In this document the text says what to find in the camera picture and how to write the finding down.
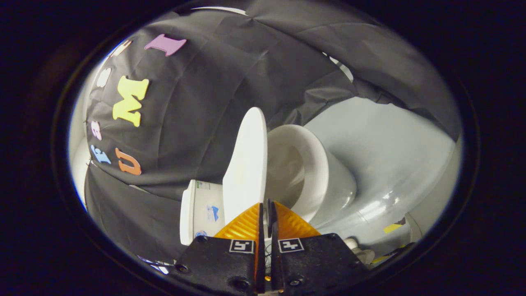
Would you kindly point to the yellow tape piece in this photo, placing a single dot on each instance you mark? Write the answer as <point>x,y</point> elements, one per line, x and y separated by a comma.
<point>392,228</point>

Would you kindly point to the black backdrop cloth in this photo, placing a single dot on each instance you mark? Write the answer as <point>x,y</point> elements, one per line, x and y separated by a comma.
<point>197,102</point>

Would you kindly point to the white plastic fitting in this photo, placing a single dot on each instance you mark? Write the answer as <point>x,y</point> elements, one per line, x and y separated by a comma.
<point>361,253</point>

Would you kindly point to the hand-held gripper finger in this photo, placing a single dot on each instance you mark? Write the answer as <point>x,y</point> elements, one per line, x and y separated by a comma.
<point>272,267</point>
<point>261,255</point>

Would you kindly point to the white toilet bowl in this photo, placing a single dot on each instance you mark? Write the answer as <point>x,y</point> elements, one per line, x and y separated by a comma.
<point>328,181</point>

